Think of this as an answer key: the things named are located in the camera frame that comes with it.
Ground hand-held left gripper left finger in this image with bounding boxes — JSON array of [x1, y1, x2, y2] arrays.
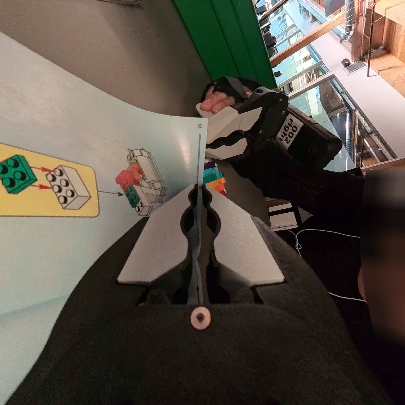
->
[[117, 184, 199, 284]]

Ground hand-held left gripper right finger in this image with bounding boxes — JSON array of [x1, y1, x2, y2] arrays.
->
[[202, 184, 285, 287]]

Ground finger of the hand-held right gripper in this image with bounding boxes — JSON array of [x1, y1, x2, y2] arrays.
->
[[204, 139, 251, 162], [207, 108, 263, 143]]

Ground green plastic bin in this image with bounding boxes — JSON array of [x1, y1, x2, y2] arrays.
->
[[172, 0, 278, 89]]

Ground pale blue instruction booklet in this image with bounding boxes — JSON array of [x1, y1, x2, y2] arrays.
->
[[0, 32, 209, 405]]

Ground person's right forearm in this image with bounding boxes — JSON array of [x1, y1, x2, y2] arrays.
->
[[228, 139, 364, 222]]

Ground rainbow coloured lego model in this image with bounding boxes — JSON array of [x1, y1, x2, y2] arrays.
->
[[202, 160, 227, 197]]

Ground person's right hand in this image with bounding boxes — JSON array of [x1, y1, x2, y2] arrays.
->
[[199, 89, 237, 114]]

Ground person's black sweater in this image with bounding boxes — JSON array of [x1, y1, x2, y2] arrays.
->
[[269, 202, 405, 405]]

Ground thin white cord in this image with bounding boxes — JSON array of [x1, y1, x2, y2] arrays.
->
[[270, 225, 367, 302]]

